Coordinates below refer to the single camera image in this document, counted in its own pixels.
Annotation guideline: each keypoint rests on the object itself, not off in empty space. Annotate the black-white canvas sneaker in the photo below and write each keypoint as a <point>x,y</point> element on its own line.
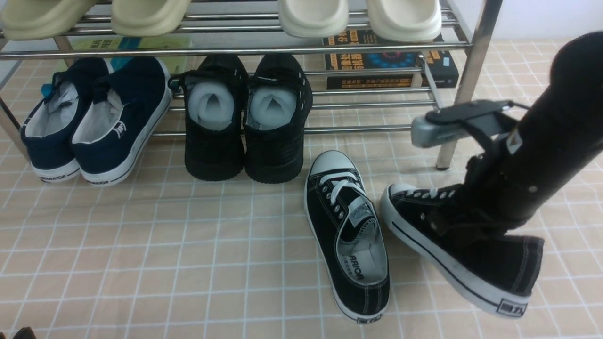
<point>348,233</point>
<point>496,274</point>

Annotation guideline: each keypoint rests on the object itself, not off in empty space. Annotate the right navy canvas sneaker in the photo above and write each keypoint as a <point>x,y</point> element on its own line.
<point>127,105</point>

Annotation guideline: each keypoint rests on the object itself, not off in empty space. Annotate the beige checkered floor mat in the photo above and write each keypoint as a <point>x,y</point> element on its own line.
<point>164,256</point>

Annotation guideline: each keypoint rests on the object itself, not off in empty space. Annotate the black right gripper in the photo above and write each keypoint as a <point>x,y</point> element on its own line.
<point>467,216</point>

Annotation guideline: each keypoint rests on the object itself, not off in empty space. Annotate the cream foam slipper right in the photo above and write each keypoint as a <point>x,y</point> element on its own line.
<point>412,21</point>

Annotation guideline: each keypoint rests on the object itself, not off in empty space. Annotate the all-black sneaker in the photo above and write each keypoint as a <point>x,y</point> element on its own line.
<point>215,95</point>
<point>279,101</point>

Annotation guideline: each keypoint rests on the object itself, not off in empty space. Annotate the chrome metal shoe rack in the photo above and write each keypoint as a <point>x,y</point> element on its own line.
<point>475,47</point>

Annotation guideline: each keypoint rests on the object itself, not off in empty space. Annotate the cream foam slipper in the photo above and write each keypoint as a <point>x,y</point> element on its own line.
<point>412,21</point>
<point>313,18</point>

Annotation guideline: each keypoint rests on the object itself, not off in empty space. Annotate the cream foam slipper left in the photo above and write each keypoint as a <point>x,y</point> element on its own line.
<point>313,18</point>

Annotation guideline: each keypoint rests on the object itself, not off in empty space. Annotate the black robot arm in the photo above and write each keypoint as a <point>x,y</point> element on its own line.
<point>526,162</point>

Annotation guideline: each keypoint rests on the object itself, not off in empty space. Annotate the green book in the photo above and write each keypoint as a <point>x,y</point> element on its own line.
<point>174,64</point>

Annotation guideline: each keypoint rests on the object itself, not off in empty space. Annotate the left navy canvas sneaker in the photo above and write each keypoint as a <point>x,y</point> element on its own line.
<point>47,131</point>

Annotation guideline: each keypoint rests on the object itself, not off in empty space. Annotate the navy canvas sneaker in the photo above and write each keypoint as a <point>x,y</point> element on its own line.
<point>127,105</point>
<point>47,131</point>

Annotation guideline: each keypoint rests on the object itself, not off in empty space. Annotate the right all-black sneaker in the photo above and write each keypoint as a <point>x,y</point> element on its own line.
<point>279,101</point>

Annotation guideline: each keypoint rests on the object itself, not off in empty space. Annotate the left all-black sneaker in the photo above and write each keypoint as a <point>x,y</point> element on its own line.
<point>215,95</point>

